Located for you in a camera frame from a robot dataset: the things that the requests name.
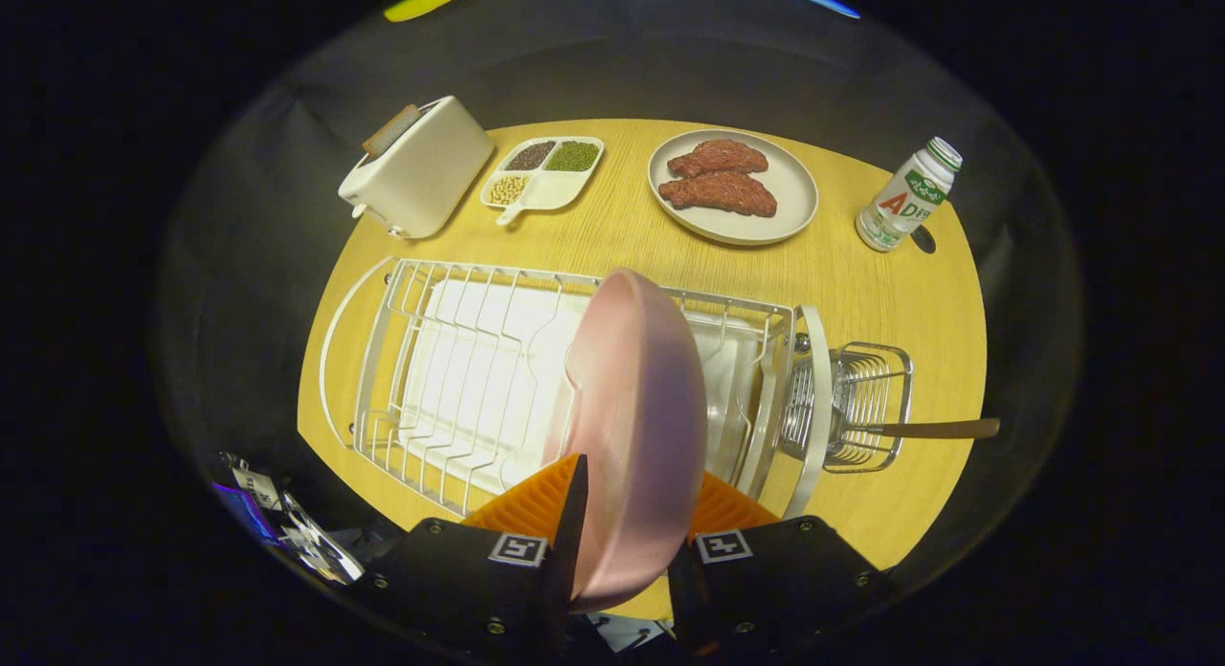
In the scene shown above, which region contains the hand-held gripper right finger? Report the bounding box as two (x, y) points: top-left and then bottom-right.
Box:
(667, 470), (886, 657)

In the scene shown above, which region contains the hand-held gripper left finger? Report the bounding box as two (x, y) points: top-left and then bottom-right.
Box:
(368, 453), (590, 662)

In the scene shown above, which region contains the white wire dish rack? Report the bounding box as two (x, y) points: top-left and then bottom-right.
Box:
(319, 256), (836, 521)

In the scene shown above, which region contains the beige round plate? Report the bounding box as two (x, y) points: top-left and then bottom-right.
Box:
(647, 129), (820, 246)

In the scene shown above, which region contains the raw red meat piece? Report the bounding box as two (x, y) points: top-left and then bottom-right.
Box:
(657, 171), (778, 218)
(667, 139), (769, 179)

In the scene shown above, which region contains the white drip tray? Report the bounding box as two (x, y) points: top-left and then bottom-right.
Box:
(402, 278), (767, 495)

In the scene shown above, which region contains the white toaster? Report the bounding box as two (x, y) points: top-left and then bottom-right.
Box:
(338, 96), (496, 240)

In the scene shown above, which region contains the purple-framed computer screen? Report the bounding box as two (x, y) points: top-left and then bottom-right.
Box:
(212, 482), (278, 543)

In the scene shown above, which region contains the black backdrop cloth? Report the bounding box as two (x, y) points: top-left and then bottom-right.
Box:
(153, 0), (1082, 600)

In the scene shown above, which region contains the white drink bottle green cap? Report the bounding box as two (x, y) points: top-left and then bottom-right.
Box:
(855, 137), (964, 254)

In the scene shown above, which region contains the white divided dish with beans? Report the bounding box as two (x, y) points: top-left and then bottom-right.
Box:
(479, 136), (605, 227)

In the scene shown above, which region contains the wooden-handled spoon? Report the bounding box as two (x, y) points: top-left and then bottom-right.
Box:
(828, 412), (1001, 447)

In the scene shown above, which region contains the brown toast slice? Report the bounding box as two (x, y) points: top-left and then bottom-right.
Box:
(361, 104), (422, 158)

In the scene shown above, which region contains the metal wire basket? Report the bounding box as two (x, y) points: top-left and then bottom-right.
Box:
(780, 341), (915, 474)

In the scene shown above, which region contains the pink plate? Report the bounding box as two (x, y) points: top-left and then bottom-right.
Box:
(541, 267), (709, 614)

